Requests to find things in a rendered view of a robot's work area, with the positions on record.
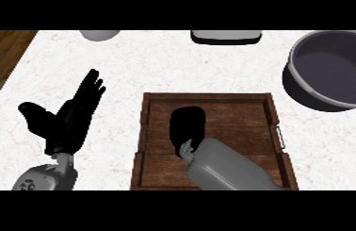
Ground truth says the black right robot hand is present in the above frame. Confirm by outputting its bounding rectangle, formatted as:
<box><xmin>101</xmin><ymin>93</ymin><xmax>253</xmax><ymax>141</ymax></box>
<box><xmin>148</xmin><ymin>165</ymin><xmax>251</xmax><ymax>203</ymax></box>
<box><xmin>169</xmin><ymin>106</ymin><xmax>208</xmax><ymax>158</ymax></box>

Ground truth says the brown wooden tray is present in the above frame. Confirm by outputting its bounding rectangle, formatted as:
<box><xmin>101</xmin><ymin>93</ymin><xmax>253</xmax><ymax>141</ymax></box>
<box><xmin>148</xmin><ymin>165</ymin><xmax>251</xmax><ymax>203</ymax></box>
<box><xmin>130</xmin><ymin>91</ymin><xmax>300</xmax><ymax>191</ymax></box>

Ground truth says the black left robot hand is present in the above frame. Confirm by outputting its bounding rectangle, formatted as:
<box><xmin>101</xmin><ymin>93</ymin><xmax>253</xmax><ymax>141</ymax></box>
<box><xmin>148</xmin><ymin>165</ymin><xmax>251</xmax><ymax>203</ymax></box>
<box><xmin>16</xmin><ymin>68</ymin><xmax>106</xmax><ymax>157</ymax></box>

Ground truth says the dark grey pot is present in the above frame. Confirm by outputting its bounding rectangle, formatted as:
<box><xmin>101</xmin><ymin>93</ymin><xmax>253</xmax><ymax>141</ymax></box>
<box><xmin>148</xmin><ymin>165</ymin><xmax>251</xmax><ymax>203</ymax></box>
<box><xmin>281</xmin><ymin>30</ymin><xmax>356</xmax><ymax>113</ymax></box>

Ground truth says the pale grey round vessel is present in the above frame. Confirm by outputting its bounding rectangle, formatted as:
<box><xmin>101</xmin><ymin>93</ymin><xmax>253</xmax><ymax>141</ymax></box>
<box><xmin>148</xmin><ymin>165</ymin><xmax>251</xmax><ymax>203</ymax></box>
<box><xmin>78</xmin><ymin>30</ymin><xmax>123</xmax><ymax>42</ymax></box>

